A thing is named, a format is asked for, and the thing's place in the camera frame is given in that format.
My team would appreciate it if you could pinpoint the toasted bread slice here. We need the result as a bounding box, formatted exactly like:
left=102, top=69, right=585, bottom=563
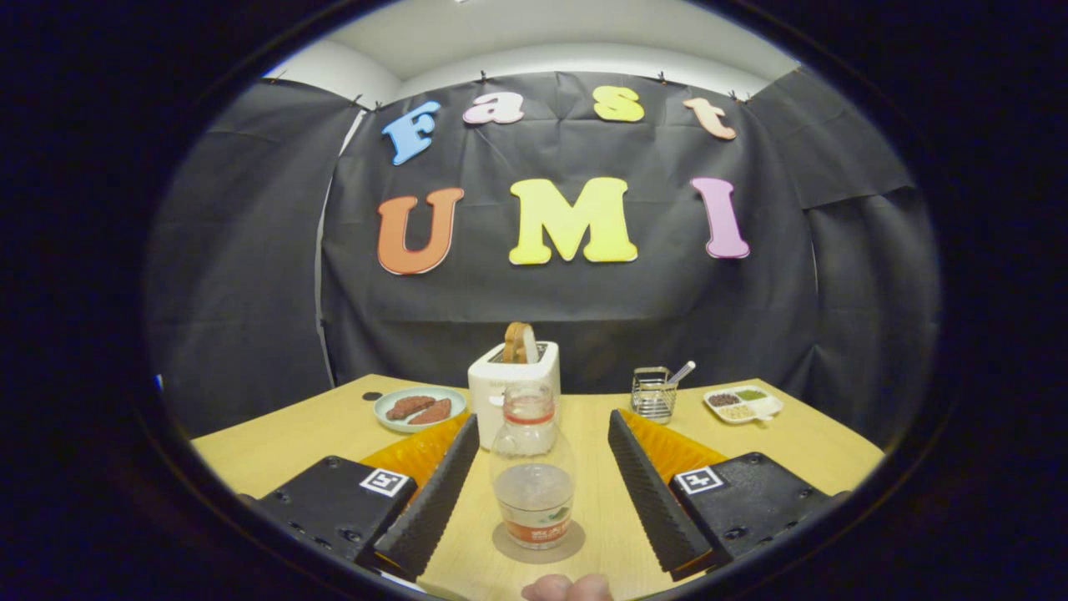
left=503, top=322, right=540, bottom=364

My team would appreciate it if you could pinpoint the clear plastic juice bottle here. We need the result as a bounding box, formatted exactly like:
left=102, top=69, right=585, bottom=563
left=490, top=381, right=577, bottom=550

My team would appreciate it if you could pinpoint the pale green plate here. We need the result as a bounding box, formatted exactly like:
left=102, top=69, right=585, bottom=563
left=373, top=386, right=467, bottom=433

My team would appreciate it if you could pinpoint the metal wire basket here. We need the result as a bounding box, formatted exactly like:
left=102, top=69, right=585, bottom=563
left=630, top=366, right=678, bottom=421

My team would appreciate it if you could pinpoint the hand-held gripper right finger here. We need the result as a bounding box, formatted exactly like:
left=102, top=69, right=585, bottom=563
left=607, top=407, right=850, bottom=581

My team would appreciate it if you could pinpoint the white divided bean dish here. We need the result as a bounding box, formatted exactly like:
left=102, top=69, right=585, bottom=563
left=703, top=386, right=783, bottom=424

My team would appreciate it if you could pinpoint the black backdrop cloth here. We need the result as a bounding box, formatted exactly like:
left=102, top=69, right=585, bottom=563
left=144, top=67, right=940, bottom=447

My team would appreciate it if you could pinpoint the white toaster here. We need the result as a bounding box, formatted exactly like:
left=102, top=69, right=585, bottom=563
left=467, top=341, right=562, bottom=452

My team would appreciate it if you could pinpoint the wooden table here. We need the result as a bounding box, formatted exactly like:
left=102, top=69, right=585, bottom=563
left=192, top=374, right=885, bottom=601

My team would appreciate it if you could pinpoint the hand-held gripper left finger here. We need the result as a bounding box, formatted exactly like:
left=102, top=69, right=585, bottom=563
left=249, top=411, right=481, bottom=578

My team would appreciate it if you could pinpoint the round brown coaster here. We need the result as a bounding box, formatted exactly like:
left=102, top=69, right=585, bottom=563
left=492, top=519, right=587, bottom=564

